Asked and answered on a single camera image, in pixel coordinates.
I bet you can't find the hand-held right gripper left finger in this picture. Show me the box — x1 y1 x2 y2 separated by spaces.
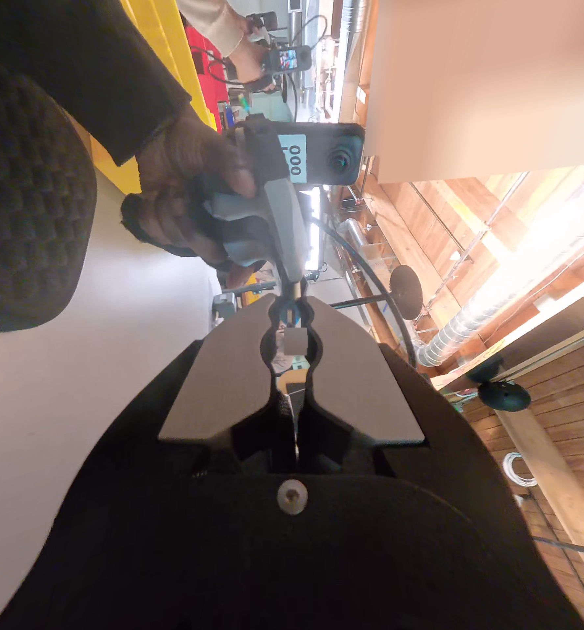
158 294 279 442

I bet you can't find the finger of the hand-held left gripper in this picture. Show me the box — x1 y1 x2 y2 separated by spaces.
264 178 308 286

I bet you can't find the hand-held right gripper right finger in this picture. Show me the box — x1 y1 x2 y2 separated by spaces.
302 295 426 446

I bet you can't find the black cable gold plug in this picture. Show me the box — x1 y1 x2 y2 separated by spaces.
284 217 418 370

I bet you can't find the person's left forearm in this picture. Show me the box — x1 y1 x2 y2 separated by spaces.
0 0 192 168

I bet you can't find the another person's forearm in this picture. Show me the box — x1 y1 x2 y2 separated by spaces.
176 0 253 57

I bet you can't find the person's left hand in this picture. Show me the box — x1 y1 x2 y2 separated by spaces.
122 106 258 271

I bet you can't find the red plastic bin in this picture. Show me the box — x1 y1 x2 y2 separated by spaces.
184 25 231 106

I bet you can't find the black ceiling fixture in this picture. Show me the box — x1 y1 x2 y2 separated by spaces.
469 358 532 413

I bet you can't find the yellow plastic bin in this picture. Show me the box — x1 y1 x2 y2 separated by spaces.
73 0 219 195

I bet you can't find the silver ventilation duct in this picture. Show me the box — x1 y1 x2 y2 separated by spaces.
415 276 524 367

